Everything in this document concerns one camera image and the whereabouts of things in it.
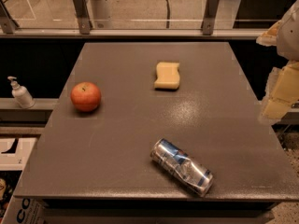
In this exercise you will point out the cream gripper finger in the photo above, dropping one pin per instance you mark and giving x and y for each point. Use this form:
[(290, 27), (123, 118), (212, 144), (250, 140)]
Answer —
[(269, 37), (281, 91)]

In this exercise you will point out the yellow sponge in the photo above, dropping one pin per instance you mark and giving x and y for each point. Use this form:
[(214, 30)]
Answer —
[(167, 76)]

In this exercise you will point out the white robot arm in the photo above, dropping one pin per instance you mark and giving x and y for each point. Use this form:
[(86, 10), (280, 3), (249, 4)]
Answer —
[(287, 40)]

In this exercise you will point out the crushed silver blue can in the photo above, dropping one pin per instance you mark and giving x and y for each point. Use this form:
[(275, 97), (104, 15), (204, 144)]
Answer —
[(177, 163)]

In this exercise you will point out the red apple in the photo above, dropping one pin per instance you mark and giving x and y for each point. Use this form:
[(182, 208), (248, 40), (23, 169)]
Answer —
[(85, 96)]

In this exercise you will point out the white pump dispenser bottle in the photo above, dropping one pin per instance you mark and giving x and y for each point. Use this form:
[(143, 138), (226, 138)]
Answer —
[(21, 94)]

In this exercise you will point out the printed cardboard box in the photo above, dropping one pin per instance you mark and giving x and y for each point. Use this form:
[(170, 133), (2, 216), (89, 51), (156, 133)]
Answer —
[(14, 153)]

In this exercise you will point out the right metal railing bracket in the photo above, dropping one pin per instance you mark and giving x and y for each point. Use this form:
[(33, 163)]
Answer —
[(210, 16)]

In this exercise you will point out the metal railing bracket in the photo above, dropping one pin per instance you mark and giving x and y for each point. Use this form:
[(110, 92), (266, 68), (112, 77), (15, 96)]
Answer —
[(7, 24), (210, 16), (83, 18)]

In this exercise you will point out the middle metal railing bracket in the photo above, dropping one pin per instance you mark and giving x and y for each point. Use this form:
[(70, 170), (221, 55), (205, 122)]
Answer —
[(83, 18)]

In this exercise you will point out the left metal railing bracket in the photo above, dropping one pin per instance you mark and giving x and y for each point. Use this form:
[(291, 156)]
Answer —
[(7, 24)]

